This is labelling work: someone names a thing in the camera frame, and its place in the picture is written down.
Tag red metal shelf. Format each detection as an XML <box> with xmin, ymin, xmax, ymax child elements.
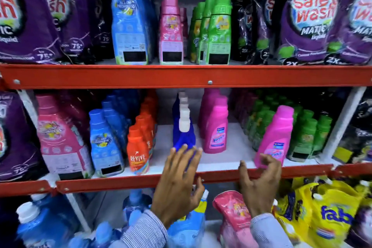
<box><xmin>57</xmin><ymin>124</ymin><xmax>334</xmax><ymax>195</ymax></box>
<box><xmin>0</xmin><ymin>174</ymin><xmax>56</xmax><ymax>198</ymax></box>
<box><xmin>0</xmin><ymin>59</ymin><xmax>372</xmax><ymax>90</ymax></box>
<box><xmin>331</xmin><ymin>162</ymin><xmax>372</xmax><ymax>179</ymax></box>

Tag group of small green bottles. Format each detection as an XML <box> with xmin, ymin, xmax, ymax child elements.
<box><xmin>243</xmin><ymin>91</ymin><xmax>334</xmax><ymax>163</ymax></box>

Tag dark purple pouch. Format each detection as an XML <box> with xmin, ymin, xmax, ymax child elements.
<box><xmin>345</xmin><ymin>198</ymin><xmax>372</xmax><ymax>248</ymax></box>

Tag row of orange bottles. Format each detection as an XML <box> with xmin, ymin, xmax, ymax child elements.
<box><xmin>135</xmin><ymin>89</ymin><xmax>160</xmax><ymax>158</ymax></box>

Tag yellow detergent pouch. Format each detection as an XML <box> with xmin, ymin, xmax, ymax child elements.
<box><xmin>307</xmin><ymin>188</ymin><xmax>364</xmax><ymax>248</ymax></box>
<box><xmin>272</xmin><ymin>182</ymin><xmax>321</xmax><ymax>246</ymax></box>
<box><xmin>319</xmin><ymin>177</ymin><xmax>372</xmax><ymax>200</ymax></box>
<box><xmin>279</xmin><ymin>177</ymin><xmax>309</xmax><ymax>196</ymax></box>

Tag person's left hand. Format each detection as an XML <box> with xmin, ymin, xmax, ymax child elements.
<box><xmin>151</xmin><ymin>144</ymin><xmax>205</xmax><ymax>228</ymax></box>

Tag person's right hand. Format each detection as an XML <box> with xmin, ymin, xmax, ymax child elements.
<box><xmin>238</xmin><ymin>153</ymin><xmax>282</xmax><ymax>218</ymax></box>

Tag dark pink bottle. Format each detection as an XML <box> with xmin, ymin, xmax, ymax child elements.
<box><xmin>58</xmin><ymin>91</ymin><xmax>92</xmax><ymax>141</ymax></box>

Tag pink refill pouch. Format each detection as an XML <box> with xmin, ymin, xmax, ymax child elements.
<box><xmin>212</xmin><ymin>190</ymin><xmax>260</xmax><ymax>248</ymax></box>

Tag light blue capped bottle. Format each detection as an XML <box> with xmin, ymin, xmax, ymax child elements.
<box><xmin>122</xmin><ymin>189</ymin><xmax>153</xmax><ymax>226</ymax></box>
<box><xmin>123</xmin><ymin>209</ymin><xmax>146</xmax><ymax>233</ymax></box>
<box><xmin>68</xmin><ymin>232</ymin><xmax>92</xmax><ymax>248</ymax></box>
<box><xmin>94</xmin><ymin>221</ymin><xmax>123</xmax><ymax>248</ymax></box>

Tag person's right forearm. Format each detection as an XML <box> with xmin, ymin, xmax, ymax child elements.
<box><xmin>250</xmin><ymin>213</ymin><xmax>294</xmax><ymax>248</ymax></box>

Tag person's left forearm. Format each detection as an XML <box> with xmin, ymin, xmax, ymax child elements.
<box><xmin>109</xmin><ymin>210</ymin><xmax>170</xmax><ymax>248</ymax></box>

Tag large blue bottle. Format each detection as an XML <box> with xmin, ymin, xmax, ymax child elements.
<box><xmin>111</xmin><ymin>0</ymin><xmax>149</xmax><ymax>65</ymax></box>
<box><xmin>129</xmin><ymin>0</ymin><xmax>155</xmax><ymax>64</ymax></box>

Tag magenta bottle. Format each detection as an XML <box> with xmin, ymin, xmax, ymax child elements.
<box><xmin>198</xmin><ymin>88</ymin><xmax>222</xmax><ymax>138</ymax></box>
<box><xmin>254</xmin><ymin>105</ymin><xmax>295</xmax><ymax>169</ymax></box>
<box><xmin>203</xmin><ymin>95</ymin><xmax>229</xmax><ymax>154</ymax></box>

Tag black pouch yellow label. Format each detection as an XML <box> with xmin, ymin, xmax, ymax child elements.
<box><xmin>332</xmin><ymin>91</ymin><xmax>372</xmax><ymax>165</ymax></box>

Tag dark blue bottle white cap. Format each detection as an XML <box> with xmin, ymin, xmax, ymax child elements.
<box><xmin>173</xmin><ymin>108</ymin><xmax>196</xmax><ymax>155</ymax></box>

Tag green bottle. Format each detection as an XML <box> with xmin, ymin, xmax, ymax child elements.
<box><xmin>205</xmin><ymin>0</ymin><xmax>233</xmax><ymax>65</ymax></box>
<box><xmin>197</xmin><ymin>0</ymin><xmax>216</xmax><ymax>65</ymax></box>
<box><xmin>188</xmin><ymin>2</ymin><xmax>206</xmax><ymax>64</ymax></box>

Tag row of light blue bottles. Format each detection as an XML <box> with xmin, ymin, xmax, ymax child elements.
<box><xmin>88</xmin><ymin>89</ymin><xmax>142</xmax><ymax>178</ymax></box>

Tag big blue bottle white cap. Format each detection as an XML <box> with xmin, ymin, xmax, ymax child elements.
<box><xmin>16</xmin><ymin>201</ymin><xmax>77</xmax><ymax>248</ymax></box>
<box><xmin>30</xmin><ymin>192</ymin><xmax>83</xmax><ymax>229</ymax></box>

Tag large pink bottle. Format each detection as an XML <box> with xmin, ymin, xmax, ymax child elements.
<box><xmin>36</xmin><ymin>95</ymin><xmax>95</xmax><ymax>181</ymax></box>

